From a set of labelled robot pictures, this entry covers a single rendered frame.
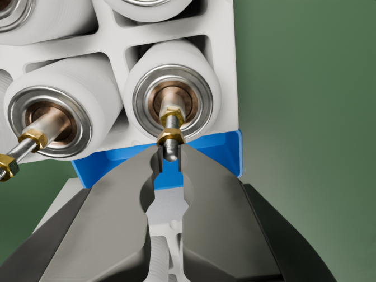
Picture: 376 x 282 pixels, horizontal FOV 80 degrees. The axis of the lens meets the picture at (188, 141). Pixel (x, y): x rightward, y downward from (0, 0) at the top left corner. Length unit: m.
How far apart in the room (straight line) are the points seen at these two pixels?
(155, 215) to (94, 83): 0.27
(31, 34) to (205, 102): 0.15
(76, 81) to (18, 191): 0.52
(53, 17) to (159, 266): 0.37
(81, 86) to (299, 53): 0.41
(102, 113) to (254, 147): 0.40
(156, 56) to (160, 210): 0.31
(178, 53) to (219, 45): 0.08
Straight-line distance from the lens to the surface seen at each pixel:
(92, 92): 0.24
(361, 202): 0.82
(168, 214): 0.44
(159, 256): 0.45
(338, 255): 0.99
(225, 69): 0.29
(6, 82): 0.36
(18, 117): 0.26
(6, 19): 0.24
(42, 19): 0.23
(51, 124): 0.23
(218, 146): 0.52
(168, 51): 0.21
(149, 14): 0.21
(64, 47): 0.30
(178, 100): 0.20
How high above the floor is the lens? 0.45
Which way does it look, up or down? 61 degrees down
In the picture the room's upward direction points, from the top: 175 degrees clockwise
